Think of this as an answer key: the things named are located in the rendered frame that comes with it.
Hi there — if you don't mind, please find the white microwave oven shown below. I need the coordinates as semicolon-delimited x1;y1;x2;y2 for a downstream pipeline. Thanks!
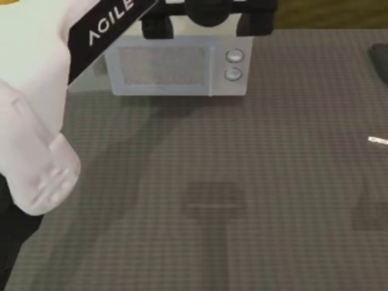
92;14;254;98

